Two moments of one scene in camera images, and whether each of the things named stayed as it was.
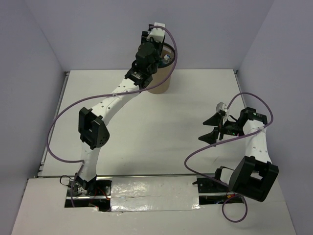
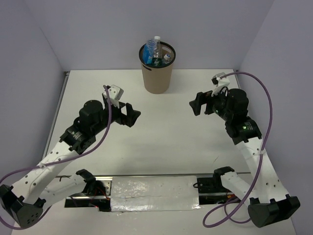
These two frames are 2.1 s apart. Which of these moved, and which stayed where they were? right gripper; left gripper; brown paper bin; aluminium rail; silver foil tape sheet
Moved: right gripper; left gripper
Stayed: brown paper bin; aluminium rail; silver foil tape sheet
